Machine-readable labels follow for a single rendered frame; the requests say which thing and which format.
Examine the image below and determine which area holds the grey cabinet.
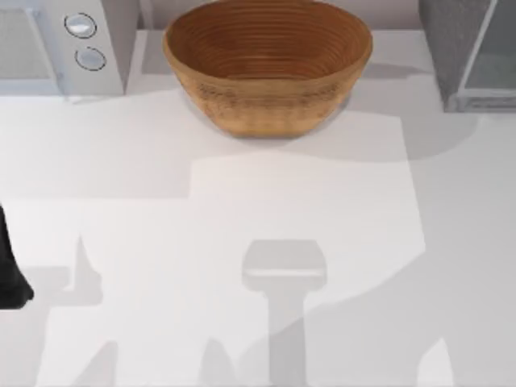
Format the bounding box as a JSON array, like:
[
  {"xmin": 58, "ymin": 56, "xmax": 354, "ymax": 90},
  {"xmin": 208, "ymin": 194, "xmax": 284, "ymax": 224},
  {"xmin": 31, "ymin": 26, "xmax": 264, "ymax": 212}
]
[{"xmin": 418, "ymin": 0, "xmax": 516, "ymax": 114}]

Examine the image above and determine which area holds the round microwave knob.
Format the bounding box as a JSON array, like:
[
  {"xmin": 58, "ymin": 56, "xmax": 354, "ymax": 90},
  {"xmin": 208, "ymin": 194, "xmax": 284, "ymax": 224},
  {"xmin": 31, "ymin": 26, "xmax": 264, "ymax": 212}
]
[
  {"xmin": 73, "ymin": 45, "xmax": 108, "ymax": 73},
  {"xmin": 63, "ymin": 11, "xmax": 98, "ymax": 40}
]

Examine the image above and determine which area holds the brown woven basket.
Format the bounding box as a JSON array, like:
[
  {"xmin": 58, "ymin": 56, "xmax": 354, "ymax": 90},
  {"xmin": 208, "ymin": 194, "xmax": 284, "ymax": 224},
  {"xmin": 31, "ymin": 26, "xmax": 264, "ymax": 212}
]
[{"xmin": 162, "ymin": 0, "xmax": 373, "ymax": 140}]

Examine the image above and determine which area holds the pale microwave oven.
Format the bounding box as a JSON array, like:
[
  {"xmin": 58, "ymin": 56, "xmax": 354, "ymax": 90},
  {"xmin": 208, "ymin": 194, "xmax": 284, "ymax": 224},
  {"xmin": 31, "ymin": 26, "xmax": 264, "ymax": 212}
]
[{"xmin": 0, "ymin": 0, "xmax": 141, "ymax": 98}]

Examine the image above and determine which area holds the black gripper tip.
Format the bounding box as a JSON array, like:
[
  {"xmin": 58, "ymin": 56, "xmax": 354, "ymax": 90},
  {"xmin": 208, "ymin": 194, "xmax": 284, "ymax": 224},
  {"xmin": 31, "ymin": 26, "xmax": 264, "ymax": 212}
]
[{"xmin": 0, "ymin": 204, "xmax": 35, "ymax": 311}]

